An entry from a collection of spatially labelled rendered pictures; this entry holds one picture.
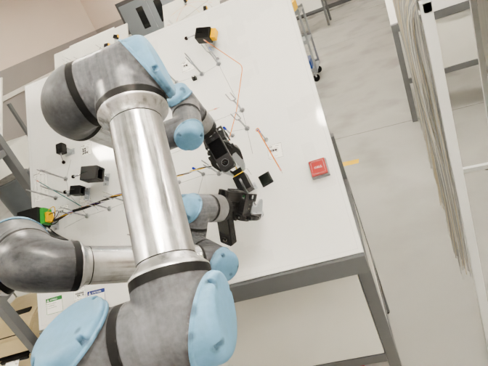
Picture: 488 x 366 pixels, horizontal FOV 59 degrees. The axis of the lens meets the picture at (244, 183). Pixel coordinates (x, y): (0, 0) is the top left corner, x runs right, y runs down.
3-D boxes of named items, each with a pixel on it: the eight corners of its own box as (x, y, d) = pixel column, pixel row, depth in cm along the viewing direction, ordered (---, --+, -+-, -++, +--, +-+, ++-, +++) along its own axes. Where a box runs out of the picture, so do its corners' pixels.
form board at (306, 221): (42, 330, 159) (38, 330, 158) (27, 88, 190) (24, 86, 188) (364, 252, 129) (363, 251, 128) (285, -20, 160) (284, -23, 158)
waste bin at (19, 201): (63, 208, 549) (35, 165, 523) (36, 230, 514) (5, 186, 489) (41, 210, 573) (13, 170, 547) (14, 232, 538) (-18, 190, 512)
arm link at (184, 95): (161, 107, 114) (160, 89, 119) (185, 134, 121) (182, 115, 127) (186, 93, 112) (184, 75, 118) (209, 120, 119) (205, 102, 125)
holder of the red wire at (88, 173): (85, 174, 167) (65, 167, 157) (115, 172, 163) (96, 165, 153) (83, 187, 166) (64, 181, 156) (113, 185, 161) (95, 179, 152)
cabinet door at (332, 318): (385, 354, 150) (355, 269, 134) (238, 381, 164) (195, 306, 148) (383, 348, 152) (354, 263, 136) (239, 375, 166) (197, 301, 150)
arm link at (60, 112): (16, 141, 70) (137, 174, 118) (76, 117, 69) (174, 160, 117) (-2, 77, 72) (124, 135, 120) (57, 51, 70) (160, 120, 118)
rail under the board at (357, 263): (369, 271, 130) (364, 255, 127) (48, 346, 160) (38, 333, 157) (367, 260, 135) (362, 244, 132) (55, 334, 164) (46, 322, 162)
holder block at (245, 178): (243, 195, 139) (239, 193, 135) (236, 181, 141) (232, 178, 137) (255, 189, 138) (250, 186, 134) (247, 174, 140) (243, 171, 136)
